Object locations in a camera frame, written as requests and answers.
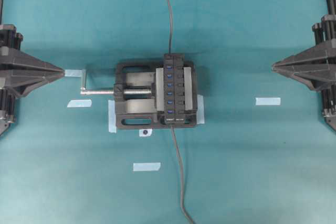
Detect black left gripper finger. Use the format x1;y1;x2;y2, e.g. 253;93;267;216
1;50;64;72
1;71;65;98

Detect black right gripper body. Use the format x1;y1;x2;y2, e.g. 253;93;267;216
311;15;336;131

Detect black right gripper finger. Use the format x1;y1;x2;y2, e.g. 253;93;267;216
272;44;335;70
274;70;335;92

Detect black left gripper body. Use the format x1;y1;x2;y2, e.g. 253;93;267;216
1;24;23;135

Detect black USB cable with plug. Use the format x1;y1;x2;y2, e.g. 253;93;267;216
143;0;173;54

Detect black multiport USB hub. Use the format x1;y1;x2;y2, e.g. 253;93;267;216
163;54;185;124

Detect blue tape strip near crank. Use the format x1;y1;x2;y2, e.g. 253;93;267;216
65;69;83;78

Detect blue tape strip left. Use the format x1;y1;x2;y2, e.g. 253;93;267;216
67;99;92;108

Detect blue tape strip right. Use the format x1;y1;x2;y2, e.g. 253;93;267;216
256;97;281;106

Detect blue tape left of vise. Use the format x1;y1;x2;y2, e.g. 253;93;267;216
108;100;117;133

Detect black bench vise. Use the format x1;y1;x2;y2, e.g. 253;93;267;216
113;59;198;130

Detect white sticker with dark dot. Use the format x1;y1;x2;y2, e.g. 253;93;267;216
139;129;152;137

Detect blue tape strip bottom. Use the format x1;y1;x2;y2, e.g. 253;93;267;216
133;162;161;172

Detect silver vise crank handle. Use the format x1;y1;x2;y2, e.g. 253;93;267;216
80;69;114;95

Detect grey hub power cable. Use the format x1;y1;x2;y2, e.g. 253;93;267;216
170;123;195;224

